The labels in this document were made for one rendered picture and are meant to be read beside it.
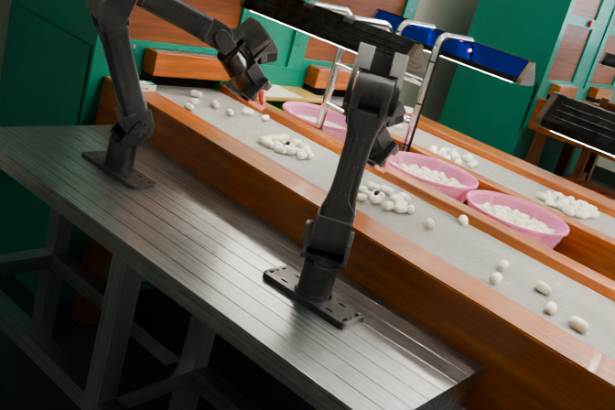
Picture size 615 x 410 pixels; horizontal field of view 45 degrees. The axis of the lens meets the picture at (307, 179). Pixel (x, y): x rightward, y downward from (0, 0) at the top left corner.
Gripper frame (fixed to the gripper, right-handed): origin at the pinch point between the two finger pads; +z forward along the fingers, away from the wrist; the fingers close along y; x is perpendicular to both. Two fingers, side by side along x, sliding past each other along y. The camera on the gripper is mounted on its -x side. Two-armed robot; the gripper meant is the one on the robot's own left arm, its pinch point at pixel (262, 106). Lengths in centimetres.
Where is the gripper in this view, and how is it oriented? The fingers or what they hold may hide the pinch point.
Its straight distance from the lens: 186.1
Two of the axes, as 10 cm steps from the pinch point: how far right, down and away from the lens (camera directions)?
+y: -6.7, -4.0, 6.3
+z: 3.6, 5.7, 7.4
